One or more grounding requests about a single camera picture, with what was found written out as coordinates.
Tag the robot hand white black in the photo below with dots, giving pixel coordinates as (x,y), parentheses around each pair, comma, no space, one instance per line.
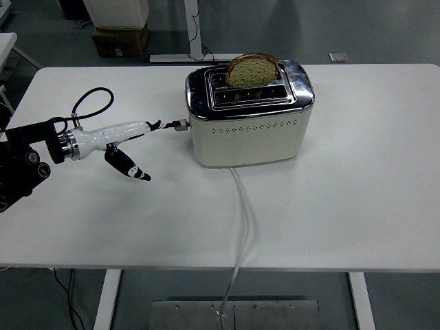
(113,132)

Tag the grey toaster lever knob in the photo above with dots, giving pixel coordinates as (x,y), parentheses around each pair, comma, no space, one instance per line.
(181,126)

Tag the cream chrome two-slot toaster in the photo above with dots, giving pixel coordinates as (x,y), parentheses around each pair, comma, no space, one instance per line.
(247,144)

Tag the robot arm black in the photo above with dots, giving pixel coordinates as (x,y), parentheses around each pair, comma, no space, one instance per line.
(31,134)

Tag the brown cardboard box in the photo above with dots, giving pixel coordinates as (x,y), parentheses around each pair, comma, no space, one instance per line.
(120,41)

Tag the white boxy appliance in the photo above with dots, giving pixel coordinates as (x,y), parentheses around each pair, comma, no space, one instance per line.
(117,12)

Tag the white desk pillar and foot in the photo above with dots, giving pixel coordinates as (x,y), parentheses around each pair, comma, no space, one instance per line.
(190,27)

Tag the black box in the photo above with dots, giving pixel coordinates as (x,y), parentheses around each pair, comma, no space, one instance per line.
(72,8)

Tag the white side table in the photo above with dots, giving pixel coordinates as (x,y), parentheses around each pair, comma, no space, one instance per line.
(7,43)

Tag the brown bread slice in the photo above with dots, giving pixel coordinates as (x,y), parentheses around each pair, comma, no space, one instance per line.
(252,73)

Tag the white table leg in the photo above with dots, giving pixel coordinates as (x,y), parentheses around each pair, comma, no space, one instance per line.
(107,299)
(361,302)

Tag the grey floor socket plate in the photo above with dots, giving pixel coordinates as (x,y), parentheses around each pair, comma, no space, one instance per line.
(338,57)

